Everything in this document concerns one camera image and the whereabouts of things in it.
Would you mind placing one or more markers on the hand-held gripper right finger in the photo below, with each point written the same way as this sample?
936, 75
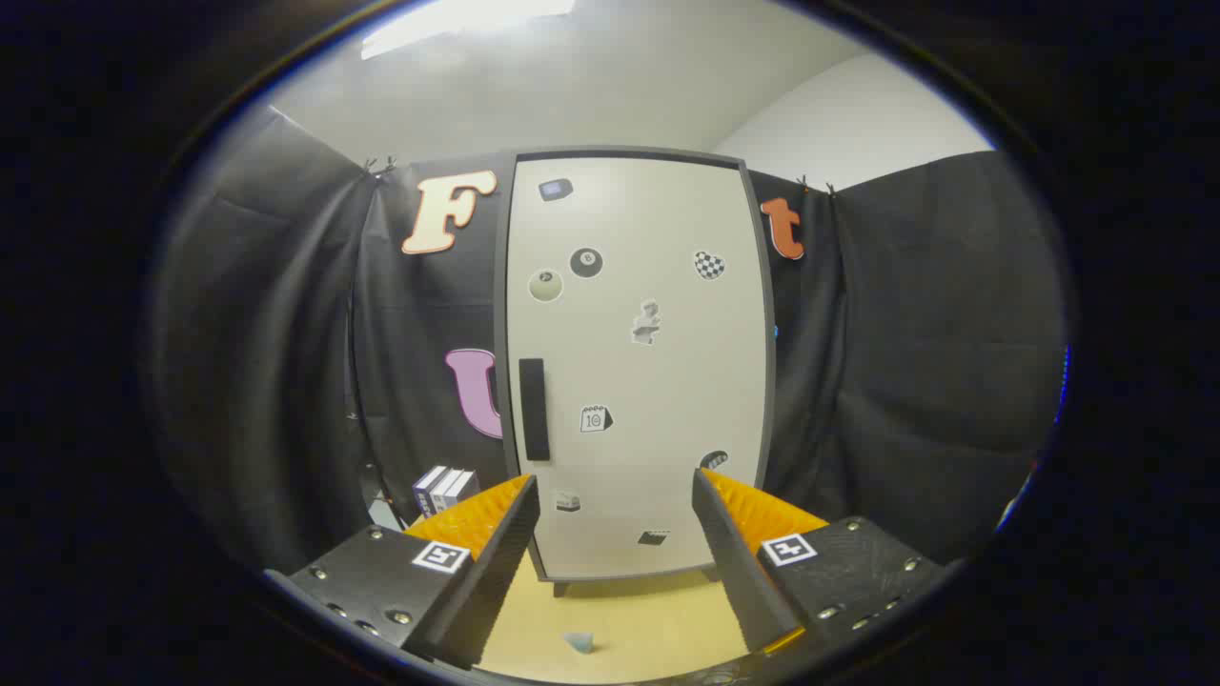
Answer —
739, 572

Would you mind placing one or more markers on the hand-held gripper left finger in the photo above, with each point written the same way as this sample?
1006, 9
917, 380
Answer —
496, 581

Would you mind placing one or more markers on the white and blue tube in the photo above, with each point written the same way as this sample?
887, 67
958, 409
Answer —
579, 642

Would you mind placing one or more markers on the black backdrop cloth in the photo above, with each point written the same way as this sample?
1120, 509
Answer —
905, 362

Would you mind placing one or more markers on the white cabinet with dark frame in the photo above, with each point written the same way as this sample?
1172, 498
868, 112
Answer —
499, 314

